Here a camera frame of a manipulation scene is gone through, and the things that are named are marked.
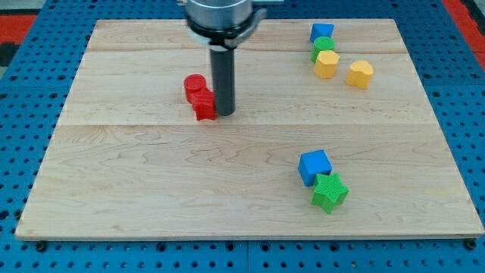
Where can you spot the blue cube block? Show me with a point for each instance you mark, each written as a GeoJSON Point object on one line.
{"type": "Point", "coordinates": [312, 163]}

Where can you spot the green cylinder block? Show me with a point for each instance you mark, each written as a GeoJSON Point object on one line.
{"type": "Point", "coordinates": [322, 43]}

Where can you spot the yellow heart block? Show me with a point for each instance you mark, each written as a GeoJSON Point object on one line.
{"type": "Point", "coordinates": [360, 74]}

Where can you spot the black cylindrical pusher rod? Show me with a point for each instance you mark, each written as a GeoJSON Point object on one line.
{"type": "Point", "coordinates": [223, 79]}

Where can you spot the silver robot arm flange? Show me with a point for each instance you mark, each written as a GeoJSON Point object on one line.
{"type": "Point", "coordinates": [222, 25]}

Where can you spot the blue pentagon block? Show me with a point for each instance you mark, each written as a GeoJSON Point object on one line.
{"type": "Point", "coordinates": [320, 29]}

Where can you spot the red cylinder block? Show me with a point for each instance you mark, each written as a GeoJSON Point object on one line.
{"type": "Point", "coordinates": [192, 85]}

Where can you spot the green star block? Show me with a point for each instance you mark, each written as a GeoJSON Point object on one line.
{"type": "Point", "coordinates": [329, 191]}

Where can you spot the yellow hexagon block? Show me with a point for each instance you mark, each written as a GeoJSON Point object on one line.
{"type": "Point", "coordinates": [326, 64]}

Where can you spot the red star block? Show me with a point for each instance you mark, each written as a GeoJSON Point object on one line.
{"type": "Point", "coordinates": [203, 105]}

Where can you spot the wooden board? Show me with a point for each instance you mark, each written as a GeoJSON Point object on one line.
{"type": "Point", "coordinates": [129, 161]}

